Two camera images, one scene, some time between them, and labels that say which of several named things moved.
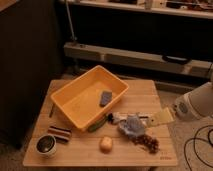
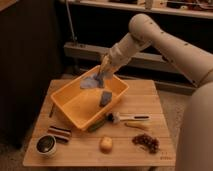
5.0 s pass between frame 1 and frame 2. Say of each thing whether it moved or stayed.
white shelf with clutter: stayed
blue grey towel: moved
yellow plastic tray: stayed
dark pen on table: stayed
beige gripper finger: moved
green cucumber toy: stayed
